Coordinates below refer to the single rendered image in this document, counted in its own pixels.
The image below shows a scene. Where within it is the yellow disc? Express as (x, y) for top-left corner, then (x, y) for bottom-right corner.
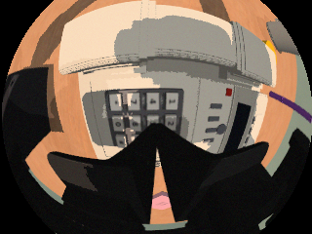
(263, 41), (276, 55)

